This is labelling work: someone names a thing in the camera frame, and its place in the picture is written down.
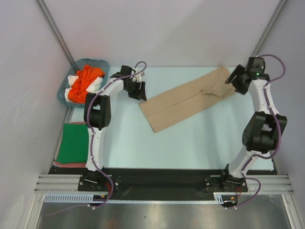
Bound teal plastic laundry basket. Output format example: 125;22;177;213
57;58;110;107

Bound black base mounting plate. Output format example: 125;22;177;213
47;167;279;203

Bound beige t shirt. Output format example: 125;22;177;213
140;66;235;133

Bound orange t shirt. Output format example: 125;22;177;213
64;65;105;104

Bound aluminium frame rail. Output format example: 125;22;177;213
34;175;294;195

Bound left white cable duct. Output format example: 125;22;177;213
44;194;108;203

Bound white cable duct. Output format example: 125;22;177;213
215;192;241;204
44;194;108;203

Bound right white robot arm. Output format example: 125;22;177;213
219;55;287;192

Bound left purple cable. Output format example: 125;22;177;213
46;61;146;215

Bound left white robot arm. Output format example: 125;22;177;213
83;61;147;191

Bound right white cable duct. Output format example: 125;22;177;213
215;192;241;204

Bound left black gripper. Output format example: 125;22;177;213
124;81;147;102

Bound green folded t shirt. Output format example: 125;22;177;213
56;122;91;165

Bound white t shirt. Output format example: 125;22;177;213
64;75;103;104

